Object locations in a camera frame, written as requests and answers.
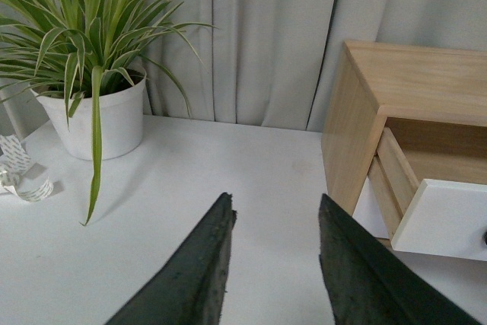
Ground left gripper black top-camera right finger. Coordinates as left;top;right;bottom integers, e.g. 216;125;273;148
318;194;478;324

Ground white drawer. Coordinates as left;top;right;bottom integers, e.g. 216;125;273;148
368;123;486;261

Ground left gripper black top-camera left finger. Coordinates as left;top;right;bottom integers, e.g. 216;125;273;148
107;193;237;324

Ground green spider plant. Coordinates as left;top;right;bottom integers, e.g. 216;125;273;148
1;0;193;212

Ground white curled tape strip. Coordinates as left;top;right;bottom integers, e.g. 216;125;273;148
1;135;54;203

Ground grey curtain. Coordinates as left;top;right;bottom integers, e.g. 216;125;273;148
144;0;486;132

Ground white plant pot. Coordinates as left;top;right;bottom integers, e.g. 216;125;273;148
30;64;148;161

